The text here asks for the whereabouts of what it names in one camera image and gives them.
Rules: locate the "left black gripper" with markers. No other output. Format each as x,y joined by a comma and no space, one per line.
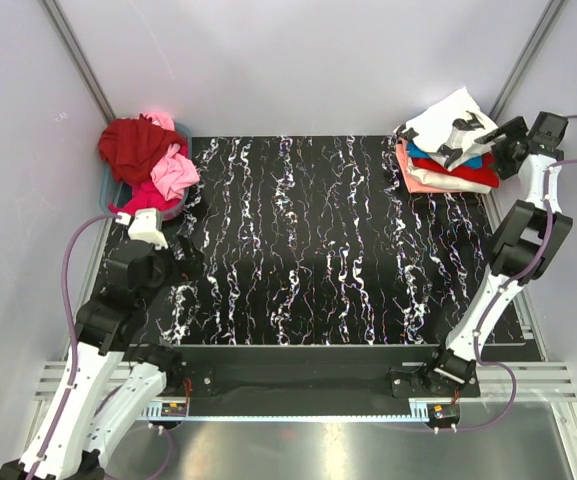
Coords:
188,250

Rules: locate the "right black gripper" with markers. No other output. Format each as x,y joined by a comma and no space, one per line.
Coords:
504,145

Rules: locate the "white t shirt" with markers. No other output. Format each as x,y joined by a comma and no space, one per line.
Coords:
451,132

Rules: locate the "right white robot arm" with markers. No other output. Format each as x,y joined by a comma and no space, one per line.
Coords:
523,245

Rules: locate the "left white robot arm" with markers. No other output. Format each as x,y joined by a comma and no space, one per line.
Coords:
106,384

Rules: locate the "folded blue t shirt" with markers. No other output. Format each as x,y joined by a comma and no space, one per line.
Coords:
415,152

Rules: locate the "folded red t shirt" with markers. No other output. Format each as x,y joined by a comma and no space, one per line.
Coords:
484,175

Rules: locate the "folded cream t shirt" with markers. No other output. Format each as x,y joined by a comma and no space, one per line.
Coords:
457,185

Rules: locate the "magenta crumpled shirt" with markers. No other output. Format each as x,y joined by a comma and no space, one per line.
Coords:
144,196

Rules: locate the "folded salmon pink t shirt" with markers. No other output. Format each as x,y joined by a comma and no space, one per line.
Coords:
416,179

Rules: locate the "light pink crumpled shirt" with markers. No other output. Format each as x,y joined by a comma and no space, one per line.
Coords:
175,172

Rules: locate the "blue plastic laundry basket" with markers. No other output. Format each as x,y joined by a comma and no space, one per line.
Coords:
118,194

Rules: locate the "dark red crumpled shirt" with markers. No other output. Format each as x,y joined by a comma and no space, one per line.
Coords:
133,146

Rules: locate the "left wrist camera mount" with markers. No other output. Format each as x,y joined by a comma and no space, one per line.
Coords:
145,225

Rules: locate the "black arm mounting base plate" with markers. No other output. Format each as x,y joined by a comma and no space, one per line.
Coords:
248,383

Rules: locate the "white slotted cable duct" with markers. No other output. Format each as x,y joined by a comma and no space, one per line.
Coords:
178,412

